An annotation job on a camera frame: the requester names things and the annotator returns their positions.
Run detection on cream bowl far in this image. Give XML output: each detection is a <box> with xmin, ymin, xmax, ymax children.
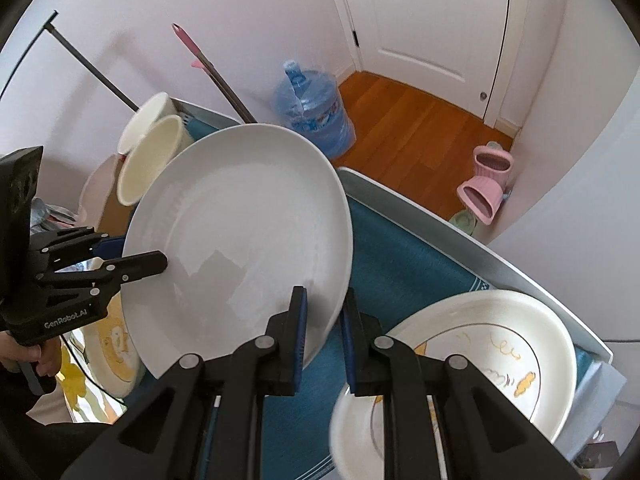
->
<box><xmin>117</xmin><ymin>92</ymin><xmax>177</xmax><ymax>156</ymax></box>

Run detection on white plate gold pattern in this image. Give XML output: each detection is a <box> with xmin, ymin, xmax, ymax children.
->
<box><xmin>388</xmin><ymin>290</ymin><xmax>577</xmax><ymax>442</ymax></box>

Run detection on white door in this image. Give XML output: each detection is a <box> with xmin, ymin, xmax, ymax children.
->
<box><xmin>334</xmin><ymin>0</ymin><xmax>527</xmax><ymax>126</ymax></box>

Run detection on teal tablecloth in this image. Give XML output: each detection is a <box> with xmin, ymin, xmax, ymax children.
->
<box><xmin>124</xmin><ymin>119</ymin><xmax>594</xmax><ymax>480</ymax></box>

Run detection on large white plate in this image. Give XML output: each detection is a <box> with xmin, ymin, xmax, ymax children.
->
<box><xmin>122</xmin><ymin>124</ymin><xmax>354</xmax><ymax>376</ymax></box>

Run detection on cream bowl near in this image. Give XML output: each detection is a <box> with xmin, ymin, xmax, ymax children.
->
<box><xmin>116</xmin><ymin>115</ymin><xmax>193</xmax><ymax>206</ymax></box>

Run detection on person's left hand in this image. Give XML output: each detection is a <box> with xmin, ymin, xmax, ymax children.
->
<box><xmin>0</xmin><ymin>332</ymin><xmax>62</xmax><ymax>377</ymax></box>

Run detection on small white plate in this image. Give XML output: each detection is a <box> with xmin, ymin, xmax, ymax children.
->
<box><xmin>328</xmin><ymin>383</ymin><xmax>446</xmax><ymax>480</ymax></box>

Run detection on green slipper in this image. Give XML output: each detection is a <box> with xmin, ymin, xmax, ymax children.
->
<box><xmin>449</xmin><ymin>209</ymin><xmax>482</xmax><ymax>236</ymax></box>

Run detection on yellow patterned plate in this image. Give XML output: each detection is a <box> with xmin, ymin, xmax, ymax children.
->
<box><xmin>81</xmin><ymin>294</ymin><xmax>144</xmax><ymax>399</ymax></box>

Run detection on cream bowl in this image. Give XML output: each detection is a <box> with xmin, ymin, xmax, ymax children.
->
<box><xmin>117</xmin><ymin>92</ymin><xmax>177</xmax><ymax>156</ymax></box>
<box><xmin>116</xmin><ymin>115</ymin><xmax>193</xmax><ymax>206</ymax></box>

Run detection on pink slippers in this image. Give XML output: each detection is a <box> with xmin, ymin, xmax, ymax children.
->
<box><xmin>457</xmin><ymin>145</ymin><xmax>514</xmax><ymax>226</ymax></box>

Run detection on black metal rack pole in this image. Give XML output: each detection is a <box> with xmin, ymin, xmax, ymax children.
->
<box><xmin>1</xmin><ymin>10</ymin><xmax>139</xmax><ymax>112</ymax></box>

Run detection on blue water jug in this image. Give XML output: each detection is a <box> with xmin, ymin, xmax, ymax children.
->
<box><xmin>272</xmin><ymin>60</ymin><xmax>356</xmax><ymax>159</ymax></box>

